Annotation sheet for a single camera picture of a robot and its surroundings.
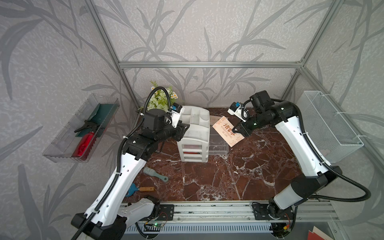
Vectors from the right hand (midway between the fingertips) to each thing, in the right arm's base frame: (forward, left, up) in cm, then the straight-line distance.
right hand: (233, 129), depth 71 cm
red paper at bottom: (-40, -35, -29) cm, 60 cm away
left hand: (-1, +22, +5) cm, 23 cm away
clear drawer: (+8, +5, -30) cm, 31 cm away
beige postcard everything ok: (+1, +4, 0) cm, 4 cm away
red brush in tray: (-12, +61, +6) cm, 63 cm away
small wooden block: (-19, +46, -28) cm, 57 cm away
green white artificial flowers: (+21, +39, +1) cm, 44 cm away
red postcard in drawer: (-3, +22, -17) cm, 29 cm away
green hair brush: (-10, +45, -28) cm, 54 cm away
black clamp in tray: (-2, +63, +6) cm, 64 cm away
